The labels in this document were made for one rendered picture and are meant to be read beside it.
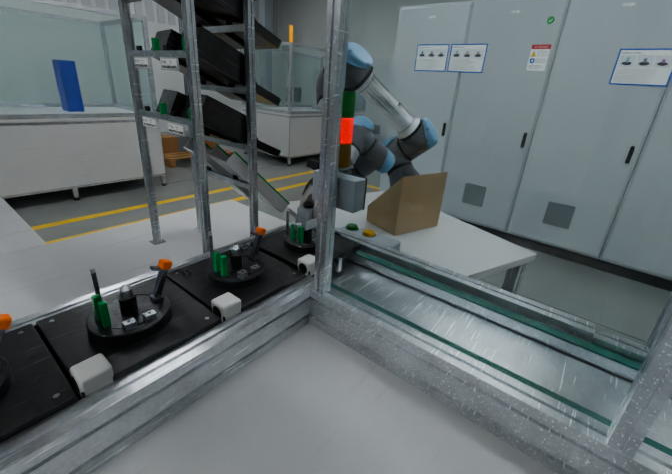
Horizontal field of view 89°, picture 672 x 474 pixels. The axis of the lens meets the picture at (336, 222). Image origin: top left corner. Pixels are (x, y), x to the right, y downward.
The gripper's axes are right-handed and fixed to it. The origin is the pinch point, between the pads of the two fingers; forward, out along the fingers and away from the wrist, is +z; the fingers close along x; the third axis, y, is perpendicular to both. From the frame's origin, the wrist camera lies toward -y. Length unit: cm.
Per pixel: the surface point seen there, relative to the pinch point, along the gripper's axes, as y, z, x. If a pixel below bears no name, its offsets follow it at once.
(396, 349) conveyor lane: -1.4, 22.0, -40.8
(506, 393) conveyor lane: -4, 20, -61
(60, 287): -22, 51, 42
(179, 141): 224, -110, 522
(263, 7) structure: 297, -570, 731
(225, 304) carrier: -20.1, 30.8, -11.1
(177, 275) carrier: -18.3, 31.9, 9.2
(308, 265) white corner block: -2.2, 14.3, -11.6
